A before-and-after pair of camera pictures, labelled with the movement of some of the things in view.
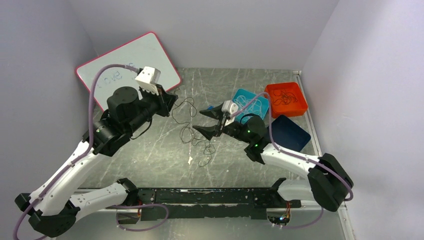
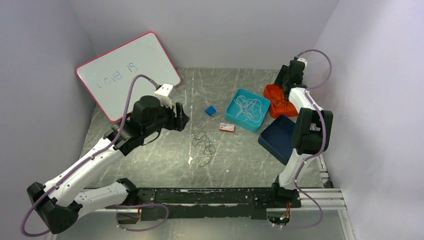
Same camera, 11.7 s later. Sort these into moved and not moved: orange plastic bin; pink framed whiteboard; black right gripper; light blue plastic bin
Moved: black right gripper
Not moved: pink framed whiteboard; light blue plastic bin; orange plastic bin
